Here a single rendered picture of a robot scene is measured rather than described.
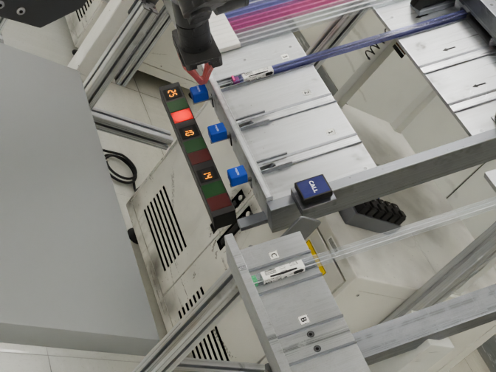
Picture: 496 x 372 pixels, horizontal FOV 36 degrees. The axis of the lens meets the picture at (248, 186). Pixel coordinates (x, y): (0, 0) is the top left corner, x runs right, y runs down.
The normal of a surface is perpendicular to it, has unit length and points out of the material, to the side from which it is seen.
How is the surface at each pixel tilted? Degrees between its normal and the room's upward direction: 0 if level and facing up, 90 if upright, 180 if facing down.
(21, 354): 0
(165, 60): 90
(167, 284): 90
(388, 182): 90
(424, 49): 43
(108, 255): 0
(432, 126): 90
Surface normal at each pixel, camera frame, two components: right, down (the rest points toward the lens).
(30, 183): 0.59, -0.67
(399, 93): -0.74, -0.22
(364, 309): 0.33, 0.71
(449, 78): -0.07, -0.64
